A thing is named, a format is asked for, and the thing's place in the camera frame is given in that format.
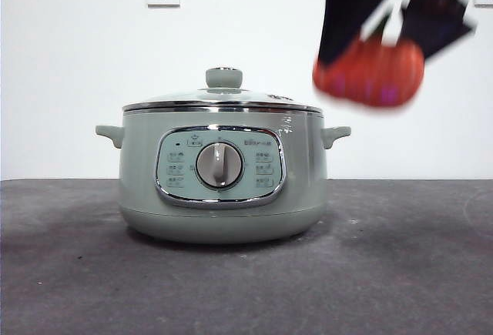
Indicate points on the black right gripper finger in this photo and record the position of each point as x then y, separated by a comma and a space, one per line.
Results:
439, 23
343, 7

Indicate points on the orange pumpkin with green stem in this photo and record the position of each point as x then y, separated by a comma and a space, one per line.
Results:
369, 77

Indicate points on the glass lid with green knob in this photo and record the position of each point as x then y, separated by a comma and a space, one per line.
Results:
223, 78

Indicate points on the pale green electric cooking pot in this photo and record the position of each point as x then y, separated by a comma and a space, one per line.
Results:
142, 181

